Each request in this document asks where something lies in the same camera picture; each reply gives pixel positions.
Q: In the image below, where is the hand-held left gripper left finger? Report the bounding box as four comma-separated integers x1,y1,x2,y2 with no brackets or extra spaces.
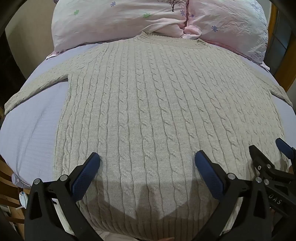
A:
24,152,101,241

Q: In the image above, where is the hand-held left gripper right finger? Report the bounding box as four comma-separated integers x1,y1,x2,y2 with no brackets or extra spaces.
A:
191,150,274,241

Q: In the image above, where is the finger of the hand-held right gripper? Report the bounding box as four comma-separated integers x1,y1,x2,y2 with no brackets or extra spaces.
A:
275,138,296,173
249,145,282,181

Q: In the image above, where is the beige cable-knit sweater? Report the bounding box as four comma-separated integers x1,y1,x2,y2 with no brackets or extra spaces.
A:
4,32,293,241

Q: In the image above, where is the lavender bed sheet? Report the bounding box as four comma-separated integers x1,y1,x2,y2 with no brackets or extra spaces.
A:
0,40,285,188

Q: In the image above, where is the white plastic clip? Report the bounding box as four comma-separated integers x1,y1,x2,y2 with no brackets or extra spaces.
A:
11,173,32,189

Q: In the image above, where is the wooden chair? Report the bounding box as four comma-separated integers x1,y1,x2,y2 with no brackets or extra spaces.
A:
0,153,31,224

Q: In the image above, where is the pink floral pillow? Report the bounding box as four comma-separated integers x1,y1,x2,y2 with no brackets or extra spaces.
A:
46,0,190,60
180,0,270,70

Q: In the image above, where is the wooden bed frame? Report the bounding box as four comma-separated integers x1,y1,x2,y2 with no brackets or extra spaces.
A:
268,4,296,93

